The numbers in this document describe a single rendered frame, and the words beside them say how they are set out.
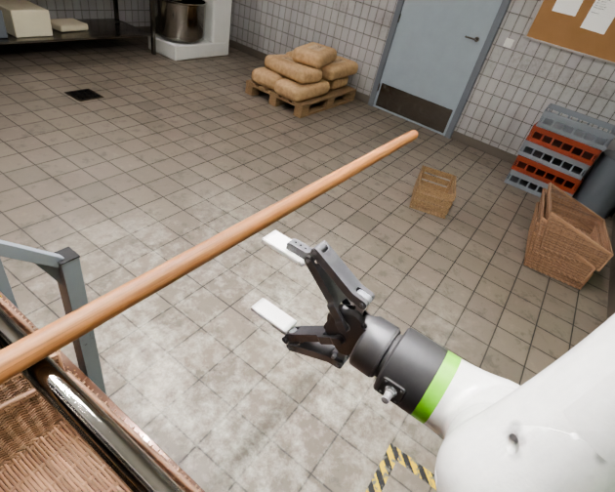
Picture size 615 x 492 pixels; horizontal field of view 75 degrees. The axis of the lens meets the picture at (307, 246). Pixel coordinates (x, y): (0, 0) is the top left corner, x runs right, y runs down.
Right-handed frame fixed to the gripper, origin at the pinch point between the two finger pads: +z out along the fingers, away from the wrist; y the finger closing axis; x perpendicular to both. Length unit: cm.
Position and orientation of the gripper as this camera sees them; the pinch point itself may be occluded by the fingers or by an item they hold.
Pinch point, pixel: (267, 275)
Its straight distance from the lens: 59.7
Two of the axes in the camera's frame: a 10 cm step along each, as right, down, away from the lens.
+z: -8.0, -4.8, 3.6
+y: -1.9, 7.7, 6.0
